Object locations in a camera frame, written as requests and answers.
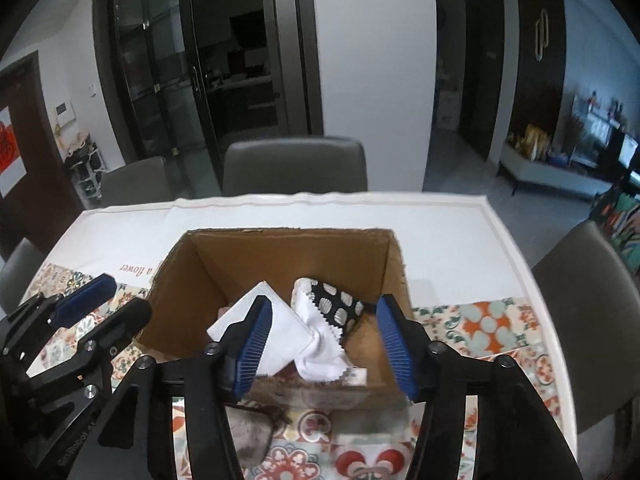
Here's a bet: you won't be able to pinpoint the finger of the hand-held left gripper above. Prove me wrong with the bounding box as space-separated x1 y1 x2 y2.
30 299 153 411
0 273 117 357

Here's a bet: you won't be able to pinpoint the dark framed glass sliding door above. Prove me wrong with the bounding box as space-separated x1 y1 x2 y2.
92 0 324 197

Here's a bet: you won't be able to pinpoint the beige cloth with dark cuff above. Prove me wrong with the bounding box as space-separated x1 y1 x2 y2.
224 403 292 467

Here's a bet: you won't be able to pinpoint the grey dining chair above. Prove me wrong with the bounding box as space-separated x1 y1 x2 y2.
0 237 47 317
99 156 172 209
222 135 369 196
531 219 634 434

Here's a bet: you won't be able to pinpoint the white shoe rack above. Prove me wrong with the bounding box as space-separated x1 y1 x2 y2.
62 131 109 207

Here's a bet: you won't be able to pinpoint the dark media cabinet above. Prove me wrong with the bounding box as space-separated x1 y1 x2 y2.
569 91 640 184

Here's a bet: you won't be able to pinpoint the brown cardboard box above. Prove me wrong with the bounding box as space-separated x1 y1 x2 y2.
135 227 417 411

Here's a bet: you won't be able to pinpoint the white low bench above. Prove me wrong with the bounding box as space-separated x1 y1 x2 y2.
497 144 617 199

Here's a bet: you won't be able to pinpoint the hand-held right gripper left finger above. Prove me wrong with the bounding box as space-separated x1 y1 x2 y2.
97 295 274 480

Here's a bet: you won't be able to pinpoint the pink cartoon tissue pack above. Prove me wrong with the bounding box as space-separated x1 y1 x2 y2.
207 281 307 377

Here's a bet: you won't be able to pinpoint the gold decor items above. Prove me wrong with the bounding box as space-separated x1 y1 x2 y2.
506 124 552 162

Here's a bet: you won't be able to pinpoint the white pouch with black pattern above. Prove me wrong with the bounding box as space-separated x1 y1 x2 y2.
292 276 369 384

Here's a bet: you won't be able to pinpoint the colourful clothing pile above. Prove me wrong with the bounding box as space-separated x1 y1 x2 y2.
591 179 640 274

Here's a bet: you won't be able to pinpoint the brown wooden door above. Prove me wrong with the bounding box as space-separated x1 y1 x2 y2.
0 51 67 262

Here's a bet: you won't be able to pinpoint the dark wooden door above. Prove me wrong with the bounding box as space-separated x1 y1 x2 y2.
464 0 506 162

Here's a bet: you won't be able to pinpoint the white floral tile tablecloth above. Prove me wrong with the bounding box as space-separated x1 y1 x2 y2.
20 191 581 480

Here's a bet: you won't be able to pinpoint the red and white door poster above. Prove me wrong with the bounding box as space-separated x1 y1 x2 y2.
0 107 27 197

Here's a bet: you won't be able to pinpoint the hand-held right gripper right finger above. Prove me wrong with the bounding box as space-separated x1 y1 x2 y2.
375 295 584 480

